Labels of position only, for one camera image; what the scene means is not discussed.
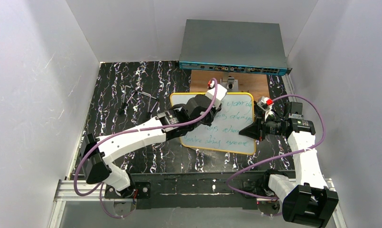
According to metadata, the yellow framed whiteboard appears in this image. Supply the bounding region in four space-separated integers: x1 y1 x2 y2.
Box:
179 92 256 155

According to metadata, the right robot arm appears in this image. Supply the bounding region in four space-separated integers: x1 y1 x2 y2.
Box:
240 97 339 228

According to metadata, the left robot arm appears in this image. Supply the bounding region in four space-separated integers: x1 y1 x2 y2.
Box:
76 92 226 195

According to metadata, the brown wooden board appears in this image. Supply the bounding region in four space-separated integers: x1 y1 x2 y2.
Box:
190 70 270 100

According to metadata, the black marble pattern mat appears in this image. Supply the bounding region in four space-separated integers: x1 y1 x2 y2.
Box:
84 61 290 174

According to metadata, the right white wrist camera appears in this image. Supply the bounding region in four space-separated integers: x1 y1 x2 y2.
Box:
257 96 274 121

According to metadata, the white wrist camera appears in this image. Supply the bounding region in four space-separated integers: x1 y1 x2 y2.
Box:
205 80 227 109
257 96 274 121

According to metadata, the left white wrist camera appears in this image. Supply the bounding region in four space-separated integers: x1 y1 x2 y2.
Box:
205 80 227 109

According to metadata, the grey metal bracket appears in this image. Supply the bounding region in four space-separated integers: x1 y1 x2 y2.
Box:
220 76 239 92

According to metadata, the teal network switch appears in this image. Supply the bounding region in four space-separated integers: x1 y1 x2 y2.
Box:
178 19 292 76

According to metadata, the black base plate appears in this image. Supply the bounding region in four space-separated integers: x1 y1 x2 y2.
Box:
104 171 292 210

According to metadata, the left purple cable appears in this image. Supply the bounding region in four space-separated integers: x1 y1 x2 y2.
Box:
73 77 219 219

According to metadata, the aluminium frame rail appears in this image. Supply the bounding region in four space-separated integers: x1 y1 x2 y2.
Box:
48 178 347 228

